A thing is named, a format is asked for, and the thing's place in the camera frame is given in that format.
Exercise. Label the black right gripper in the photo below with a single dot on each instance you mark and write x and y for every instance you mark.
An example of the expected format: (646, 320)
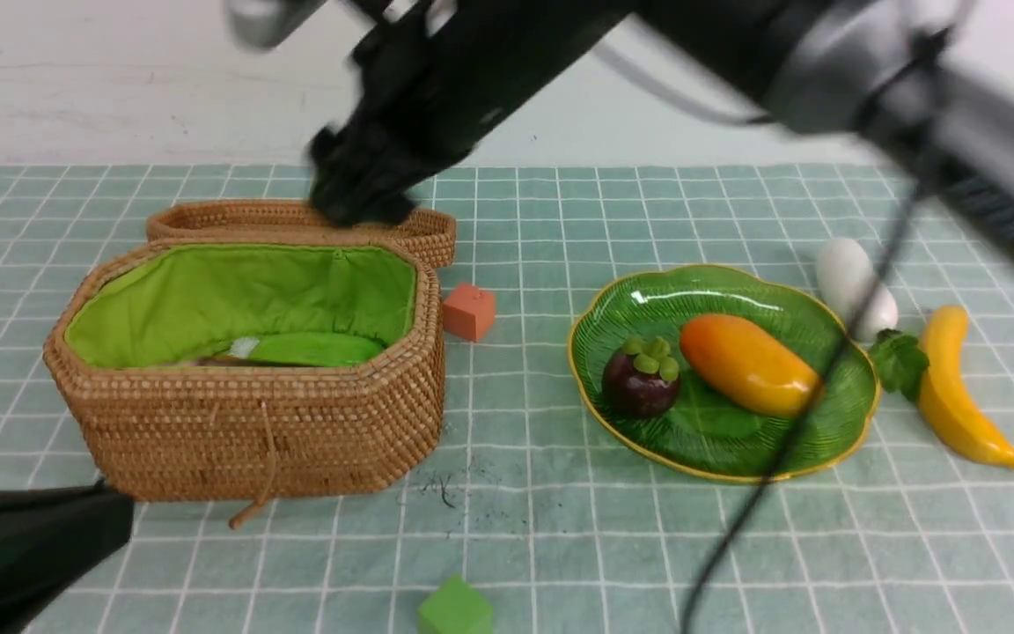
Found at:
(429, 96)

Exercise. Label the green bitter gourd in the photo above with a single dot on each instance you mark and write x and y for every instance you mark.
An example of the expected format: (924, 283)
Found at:
(306, 349)

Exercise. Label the brown potato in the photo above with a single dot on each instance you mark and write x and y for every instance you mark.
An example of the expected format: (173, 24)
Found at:
(214, 361)

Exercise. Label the dark purple mangosteen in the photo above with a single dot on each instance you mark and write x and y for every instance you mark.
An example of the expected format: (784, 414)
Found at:
(641, 379)

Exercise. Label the orange mango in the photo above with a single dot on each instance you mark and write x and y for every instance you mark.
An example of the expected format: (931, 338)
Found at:
(739, 359)

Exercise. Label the yellow banana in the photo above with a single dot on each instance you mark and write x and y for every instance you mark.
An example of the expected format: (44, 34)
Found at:
(944, 402)

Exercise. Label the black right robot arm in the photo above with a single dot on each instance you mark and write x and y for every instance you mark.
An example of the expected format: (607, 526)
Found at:
(813, 67)

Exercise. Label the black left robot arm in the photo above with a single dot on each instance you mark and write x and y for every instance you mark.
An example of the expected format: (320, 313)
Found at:
(49, 540)

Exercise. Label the woven rattan basket lid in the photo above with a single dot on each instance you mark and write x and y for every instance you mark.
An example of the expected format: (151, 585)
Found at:
(427, 234)

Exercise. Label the orange foam cube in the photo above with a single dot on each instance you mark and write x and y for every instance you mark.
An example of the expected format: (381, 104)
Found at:
(469, 311)

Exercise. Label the woven rattan basket green lining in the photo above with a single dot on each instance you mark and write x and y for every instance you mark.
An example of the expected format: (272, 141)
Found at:
(186, 433)

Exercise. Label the green leaf-shaped glass plate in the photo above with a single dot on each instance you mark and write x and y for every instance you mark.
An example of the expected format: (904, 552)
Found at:
(703, 434)

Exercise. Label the green foam cube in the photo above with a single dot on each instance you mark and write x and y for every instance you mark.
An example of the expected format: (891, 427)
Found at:
(457, 608)

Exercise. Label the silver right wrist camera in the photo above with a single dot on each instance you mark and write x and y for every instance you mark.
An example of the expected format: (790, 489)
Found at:
(265, 24)

